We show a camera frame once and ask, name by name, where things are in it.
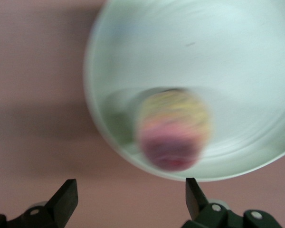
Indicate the yellow-pink peach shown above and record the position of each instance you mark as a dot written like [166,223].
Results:
[175,128]

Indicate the pale green round plate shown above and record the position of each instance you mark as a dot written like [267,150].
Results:
[180,47]

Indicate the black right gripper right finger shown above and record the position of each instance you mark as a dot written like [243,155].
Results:
[204,216]

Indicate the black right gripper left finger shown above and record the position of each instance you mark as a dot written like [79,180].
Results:
[54,211]

